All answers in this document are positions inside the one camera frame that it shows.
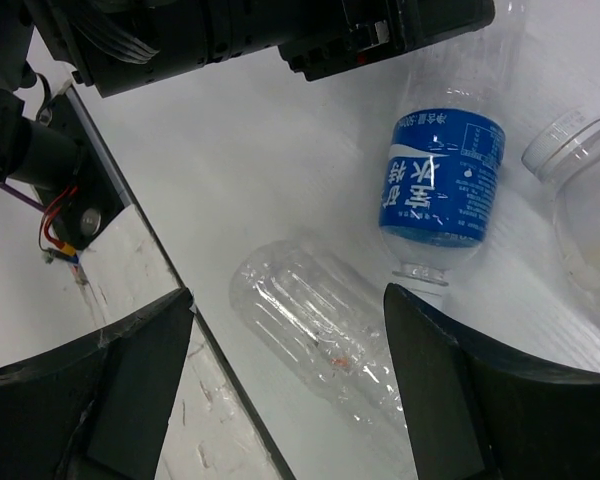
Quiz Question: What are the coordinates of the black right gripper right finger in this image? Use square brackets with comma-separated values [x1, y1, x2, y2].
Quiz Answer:
[383, 283, 600, 479]

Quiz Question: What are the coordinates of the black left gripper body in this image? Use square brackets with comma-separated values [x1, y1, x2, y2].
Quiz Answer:
[25, 0, 495, 97]

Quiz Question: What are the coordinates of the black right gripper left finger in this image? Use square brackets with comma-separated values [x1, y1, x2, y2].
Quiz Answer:
[0, 288, 194, 479]

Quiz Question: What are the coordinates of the blue label bottle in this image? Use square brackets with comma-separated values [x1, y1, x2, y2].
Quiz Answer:
[378, 1, 527, 304]

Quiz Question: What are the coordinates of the clear crushed bottle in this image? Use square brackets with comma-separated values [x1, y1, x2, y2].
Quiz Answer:
[229, 240, 407, 437]

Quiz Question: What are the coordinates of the clear bottle cream label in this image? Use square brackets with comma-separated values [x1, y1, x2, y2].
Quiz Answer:
[521, 108, 600, 308]

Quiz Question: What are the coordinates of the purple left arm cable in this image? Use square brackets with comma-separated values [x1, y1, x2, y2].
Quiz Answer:
[0, 182, 46, 214]

